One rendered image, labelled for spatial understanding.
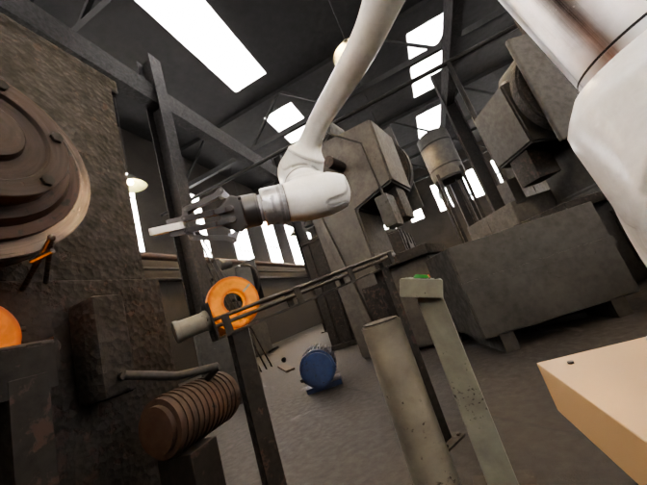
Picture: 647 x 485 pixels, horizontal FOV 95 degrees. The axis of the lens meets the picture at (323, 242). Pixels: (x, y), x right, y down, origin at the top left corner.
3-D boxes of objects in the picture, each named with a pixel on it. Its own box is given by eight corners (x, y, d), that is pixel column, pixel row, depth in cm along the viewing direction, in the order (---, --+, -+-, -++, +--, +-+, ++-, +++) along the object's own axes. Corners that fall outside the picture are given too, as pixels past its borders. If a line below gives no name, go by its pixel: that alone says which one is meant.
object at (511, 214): (531, 289, 417) (498, 217, 441) (601, 282, 310) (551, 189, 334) (496, 300, 415) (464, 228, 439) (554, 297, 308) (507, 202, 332)
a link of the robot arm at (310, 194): (294, 233, 68) (284, 210, 78) (357, 218, 70) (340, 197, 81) (285, 190, 62) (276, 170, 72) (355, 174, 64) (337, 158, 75)
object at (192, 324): (176, 344, 81) (169, 323, 82) (209, 331, 86) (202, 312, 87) (179, 343, 76) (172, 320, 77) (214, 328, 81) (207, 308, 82)
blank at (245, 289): (235, 340, 88) (238, 339, 85) (193, 307, 85) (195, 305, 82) (265, 300, 97) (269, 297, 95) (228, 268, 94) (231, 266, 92)
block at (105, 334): (74, 410, 68) (63, 308, 73) (110, 396, 75) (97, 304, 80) (106, 400, 65) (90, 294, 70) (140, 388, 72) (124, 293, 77)
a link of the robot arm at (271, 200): (291, 220, 65) (264, 227, 64) (288, 222, 74) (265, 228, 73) (281, 180, 64) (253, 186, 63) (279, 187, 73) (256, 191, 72)
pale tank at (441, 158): (479, 285, 762) (415, 136, 859) (475, 284, 847) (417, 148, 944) (518, 273, 735) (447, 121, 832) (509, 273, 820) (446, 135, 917)
